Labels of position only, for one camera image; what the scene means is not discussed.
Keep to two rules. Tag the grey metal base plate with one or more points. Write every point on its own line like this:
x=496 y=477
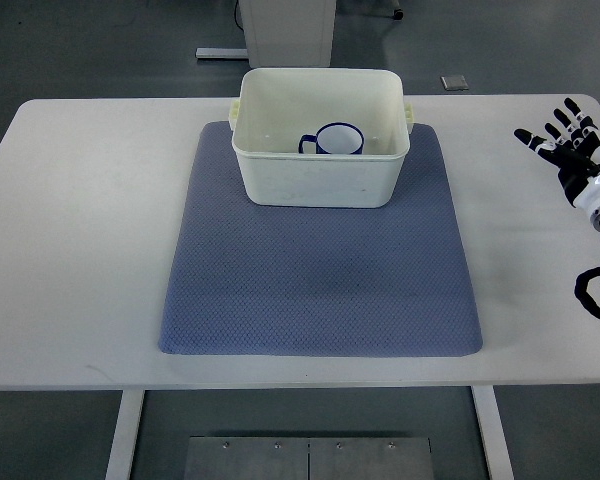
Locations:
x=308 y=458

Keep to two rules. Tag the white table leg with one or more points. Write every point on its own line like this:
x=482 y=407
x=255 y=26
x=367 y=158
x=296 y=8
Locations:
x=492 y=434
x=123 y=445

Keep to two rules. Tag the small grey floor plate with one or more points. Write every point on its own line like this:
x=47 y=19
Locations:
x=454 y=83

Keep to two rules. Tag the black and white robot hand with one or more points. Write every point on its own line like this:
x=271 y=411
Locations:
x=573 y=147

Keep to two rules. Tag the blue textured mat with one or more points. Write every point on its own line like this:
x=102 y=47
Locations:
x=289 y=281

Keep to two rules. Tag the blue ceramic mug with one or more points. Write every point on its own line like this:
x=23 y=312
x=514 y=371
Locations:
x=339 y=138

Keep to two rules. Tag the white floor foot bar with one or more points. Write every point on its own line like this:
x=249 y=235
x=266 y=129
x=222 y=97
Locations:
x=215 y=53

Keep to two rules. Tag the white table left leg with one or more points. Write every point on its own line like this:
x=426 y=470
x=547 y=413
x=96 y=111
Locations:
x=123 y=445

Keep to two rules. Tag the cream plastic storage box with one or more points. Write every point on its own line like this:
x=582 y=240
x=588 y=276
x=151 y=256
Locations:
x=277 y=106

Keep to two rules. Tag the white pedestal column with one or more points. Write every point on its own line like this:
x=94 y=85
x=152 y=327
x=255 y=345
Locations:
x=290 y=33

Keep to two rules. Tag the white table right leg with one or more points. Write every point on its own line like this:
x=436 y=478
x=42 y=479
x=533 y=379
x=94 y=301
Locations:
x=492 y=434

